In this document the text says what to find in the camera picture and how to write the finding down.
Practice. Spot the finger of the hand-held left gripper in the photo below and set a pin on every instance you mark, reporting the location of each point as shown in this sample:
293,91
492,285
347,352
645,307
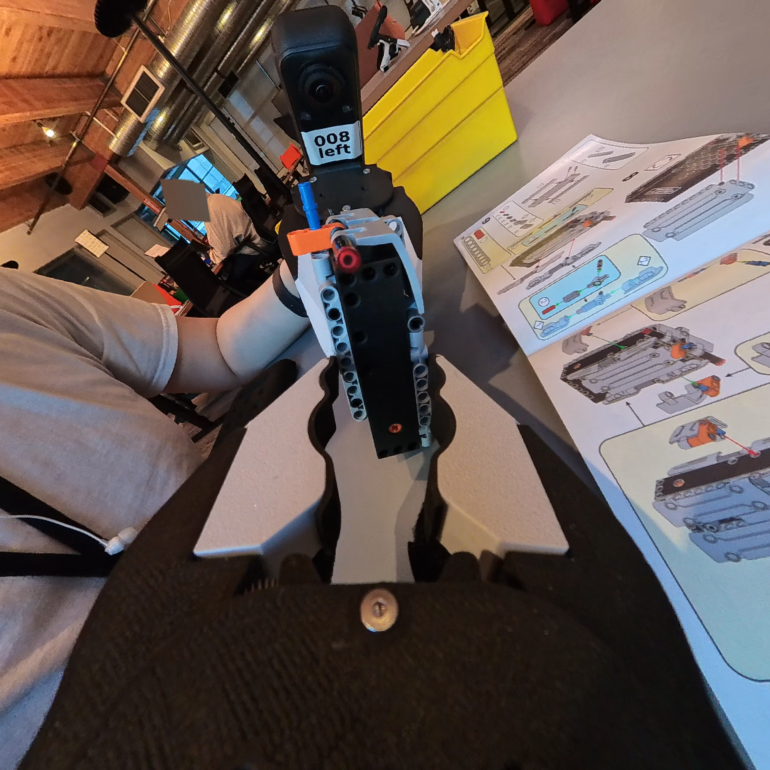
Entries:
421,289
313,301

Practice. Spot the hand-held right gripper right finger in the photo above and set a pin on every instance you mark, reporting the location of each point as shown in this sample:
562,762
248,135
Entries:
493,487

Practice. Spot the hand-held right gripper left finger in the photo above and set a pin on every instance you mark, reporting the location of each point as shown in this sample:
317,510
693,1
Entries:
264,487

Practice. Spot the black and grey brick assembly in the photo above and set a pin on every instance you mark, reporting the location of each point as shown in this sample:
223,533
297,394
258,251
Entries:
385,361

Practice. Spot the yellow plastic bin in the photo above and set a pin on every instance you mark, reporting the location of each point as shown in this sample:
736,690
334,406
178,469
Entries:
445,120

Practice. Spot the white instruction booklet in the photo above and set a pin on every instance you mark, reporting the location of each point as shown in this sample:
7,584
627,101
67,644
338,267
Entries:
601,270

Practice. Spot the brown background desk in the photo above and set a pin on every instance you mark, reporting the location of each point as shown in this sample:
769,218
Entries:
415,57

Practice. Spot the grey desk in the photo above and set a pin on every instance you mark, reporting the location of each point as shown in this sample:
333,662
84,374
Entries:
631,78

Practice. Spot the black wristband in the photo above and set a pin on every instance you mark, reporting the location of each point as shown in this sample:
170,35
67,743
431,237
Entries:
286,295

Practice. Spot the black and white tool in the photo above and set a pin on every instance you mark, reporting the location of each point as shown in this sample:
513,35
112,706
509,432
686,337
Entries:
388,48

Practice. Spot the person's white t-shirt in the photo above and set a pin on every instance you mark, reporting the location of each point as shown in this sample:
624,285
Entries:
72,361

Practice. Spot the silver ventilation duct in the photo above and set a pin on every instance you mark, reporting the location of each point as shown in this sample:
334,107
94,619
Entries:
177,42

